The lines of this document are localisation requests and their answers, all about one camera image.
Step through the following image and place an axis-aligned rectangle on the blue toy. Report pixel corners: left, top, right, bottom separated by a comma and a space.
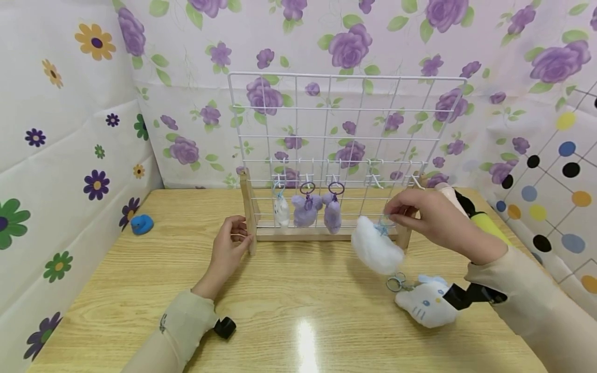
130, 213, 155, 236

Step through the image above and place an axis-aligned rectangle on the person's right forearm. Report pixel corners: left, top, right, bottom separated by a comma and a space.
464, 245, 597, 373

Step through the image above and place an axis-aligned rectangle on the person's left forearm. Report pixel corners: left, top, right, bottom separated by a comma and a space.
120, 282, 221, 373

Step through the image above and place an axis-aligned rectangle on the purple bear plush keychain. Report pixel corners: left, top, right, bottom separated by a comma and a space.
291, 182, 324, 228

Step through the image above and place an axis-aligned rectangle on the white wire grid rack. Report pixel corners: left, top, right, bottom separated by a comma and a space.
228, 71, 468, 257

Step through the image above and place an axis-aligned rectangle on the small white plush keychain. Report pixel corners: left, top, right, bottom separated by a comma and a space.
273, 181, 291, 230

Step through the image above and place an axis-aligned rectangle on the purple oblong plush keychain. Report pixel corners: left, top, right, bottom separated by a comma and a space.
321, 181, 345, 235

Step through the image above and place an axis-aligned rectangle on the beige black yellow plush toy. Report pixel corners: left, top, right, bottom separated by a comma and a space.
435, 182, 514, 247

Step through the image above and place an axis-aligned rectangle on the white cat plush keychain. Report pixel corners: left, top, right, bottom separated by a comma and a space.
386, 272, 461, 329

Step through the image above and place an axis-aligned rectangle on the white cloud plush keychain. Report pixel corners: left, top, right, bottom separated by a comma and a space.
350, 214, 406, 276

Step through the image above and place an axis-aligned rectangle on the person's left hand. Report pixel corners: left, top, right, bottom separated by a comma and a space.
192, 215, 255, 302

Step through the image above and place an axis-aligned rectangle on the person's right hand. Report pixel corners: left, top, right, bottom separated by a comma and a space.
383, 188, 509, 266

